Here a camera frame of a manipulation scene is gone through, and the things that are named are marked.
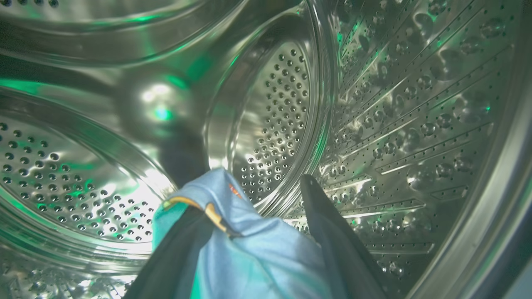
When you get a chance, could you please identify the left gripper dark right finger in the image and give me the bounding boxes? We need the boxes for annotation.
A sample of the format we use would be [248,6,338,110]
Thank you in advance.
[300,174,387,299]

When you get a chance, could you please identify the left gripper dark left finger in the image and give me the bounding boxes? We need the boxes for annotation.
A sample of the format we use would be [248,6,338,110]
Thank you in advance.
[125,206,217,299]

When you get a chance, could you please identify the blue cartoon print garment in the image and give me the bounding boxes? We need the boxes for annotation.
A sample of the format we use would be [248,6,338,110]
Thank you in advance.
[152,167,333,299]

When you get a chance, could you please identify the stainless steel washing machine drum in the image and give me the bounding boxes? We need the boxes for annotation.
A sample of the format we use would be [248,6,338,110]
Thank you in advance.
[0,0,532,299]

